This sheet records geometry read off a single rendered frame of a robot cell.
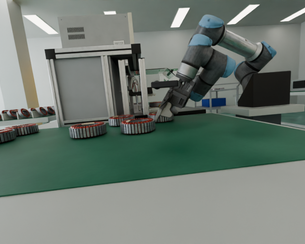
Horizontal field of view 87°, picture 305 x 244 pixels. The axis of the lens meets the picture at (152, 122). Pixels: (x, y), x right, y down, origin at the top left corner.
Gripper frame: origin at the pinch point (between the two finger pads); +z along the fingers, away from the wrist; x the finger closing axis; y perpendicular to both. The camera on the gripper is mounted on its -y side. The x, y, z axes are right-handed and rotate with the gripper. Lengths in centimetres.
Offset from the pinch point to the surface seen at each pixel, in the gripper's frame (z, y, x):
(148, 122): -3.8, 2.9, -22.7
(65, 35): -14, -67, 3
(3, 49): 82, -428, 167
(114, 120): 6.3, -13.8, -12.1
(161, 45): -97, -240, 551
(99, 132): 5.4, -9.2, -26.9
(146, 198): -7, 14, -52
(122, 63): -13.9, -30.4, 6.0
